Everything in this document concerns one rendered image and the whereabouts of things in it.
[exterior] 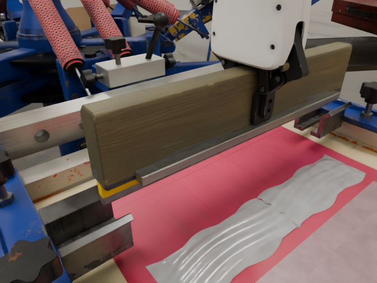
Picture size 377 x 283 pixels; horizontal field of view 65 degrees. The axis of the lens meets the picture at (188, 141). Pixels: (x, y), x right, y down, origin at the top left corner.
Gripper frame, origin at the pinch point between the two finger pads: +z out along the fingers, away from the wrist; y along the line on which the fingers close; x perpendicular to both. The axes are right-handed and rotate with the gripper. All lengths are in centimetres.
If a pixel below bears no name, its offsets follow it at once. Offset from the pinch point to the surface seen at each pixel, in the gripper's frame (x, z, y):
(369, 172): 19.2, 13.9, 9.7
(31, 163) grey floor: -6, 108, -188
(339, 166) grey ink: 15.7, 13.1, 6.4
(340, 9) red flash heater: 105, 2, -44
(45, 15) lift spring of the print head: -7, -5, -56
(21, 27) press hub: -8, 1, -84
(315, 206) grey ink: 5.0, 13.7, 8.9
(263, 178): 4.8, 14.0, 0.4
